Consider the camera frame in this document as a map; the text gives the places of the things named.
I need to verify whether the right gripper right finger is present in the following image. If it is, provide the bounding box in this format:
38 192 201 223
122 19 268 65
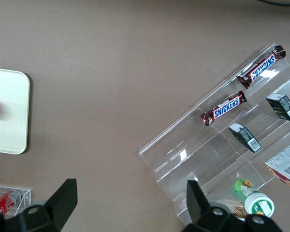
183 179 244 232

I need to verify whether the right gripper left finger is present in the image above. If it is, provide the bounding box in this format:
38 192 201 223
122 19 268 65
4 178 78 232

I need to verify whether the deep light wicker basket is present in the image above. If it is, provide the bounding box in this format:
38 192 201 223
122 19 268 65
217 198 248 222

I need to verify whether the beige plastic tray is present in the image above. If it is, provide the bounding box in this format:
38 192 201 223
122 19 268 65
0 67 31 156

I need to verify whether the clear acrylic bottle rack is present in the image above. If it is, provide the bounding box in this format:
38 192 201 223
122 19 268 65
0 184 32 219

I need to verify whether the green white plastic bottle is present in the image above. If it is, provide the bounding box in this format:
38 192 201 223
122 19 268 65
232 179 275 216

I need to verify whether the red cola bottle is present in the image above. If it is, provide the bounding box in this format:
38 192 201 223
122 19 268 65
0 189 22 216

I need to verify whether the clear acrylic stepped display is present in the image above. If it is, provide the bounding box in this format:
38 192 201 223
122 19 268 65
138 43 290 223

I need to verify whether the small black white box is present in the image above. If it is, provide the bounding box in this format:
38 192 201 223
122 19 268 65
228 122 262 154
265 93 290 123

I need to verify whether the cardboard box with barcode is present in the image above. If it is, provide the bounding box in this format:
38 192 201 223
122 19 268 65
264 140 290 193

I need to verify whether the brown Snickers bar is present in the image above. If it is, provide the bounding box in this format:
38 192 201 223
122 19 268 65
236 44 287 90
199 90 248 128

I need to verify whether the brown table cover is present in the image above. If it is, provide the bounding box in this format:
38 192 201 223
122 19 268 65
0 0 290 232

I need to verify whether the black cable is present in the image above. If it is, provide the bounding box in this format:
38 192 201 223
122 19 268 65
255 0 290 7

